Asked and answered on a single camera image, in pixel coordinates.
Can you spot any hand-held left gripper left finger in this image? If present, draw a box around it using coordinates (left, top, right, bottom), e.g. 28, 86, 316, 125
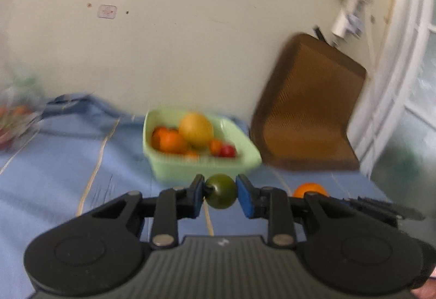
91, 174, 205, 249

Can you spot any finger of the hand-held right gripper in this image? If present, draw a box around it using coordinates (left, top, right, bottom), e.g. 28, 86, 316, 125
327, 196, 426, 228

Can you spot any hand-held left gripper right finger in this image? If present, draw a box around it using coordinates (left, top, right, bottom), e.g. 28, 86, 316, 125
236, 174, 352, 249

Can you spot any dark green tomato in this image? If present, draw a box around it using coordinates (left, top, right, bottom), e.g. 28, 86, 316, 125
204, 173, 238, 210

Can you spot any light green plastic basket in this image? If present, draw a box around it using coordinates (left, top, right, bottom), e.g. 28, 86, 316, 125
142, 107, 263, 184

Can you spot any large yellow citrus fruit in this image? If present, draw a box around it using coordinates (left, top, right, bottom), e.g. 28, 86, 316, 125
178, 112, 215, 150

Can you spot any brown woven seat cushion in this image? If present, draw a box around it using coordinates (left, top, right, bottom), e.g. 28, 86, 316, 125
250, 32, 368, 172

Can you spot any blue checked bed sheet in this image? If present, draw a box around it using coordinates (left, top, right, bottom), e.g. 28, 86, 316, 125
0, 91, 393, 299

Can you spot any clear plastic bag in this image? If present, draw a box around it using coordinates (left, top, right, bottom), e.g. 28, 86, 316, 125
0, 76, 47, 152

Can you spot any white window frame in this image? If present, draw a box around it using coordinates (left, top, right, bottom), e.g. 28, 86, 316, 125
347, 0, 436, 181

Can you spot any black cushion strap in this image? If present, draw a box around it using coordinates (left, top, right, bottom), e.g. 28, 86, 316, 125
312, 26, 329, 44

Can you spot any white socket with red switch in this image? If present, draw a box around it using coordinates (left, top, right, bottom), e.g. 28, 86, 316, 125
332, 0, 371, 38

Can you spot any square wall sticker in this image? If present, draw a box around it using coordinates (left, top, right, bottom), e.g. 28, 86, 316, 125
97, 4, 118, 19

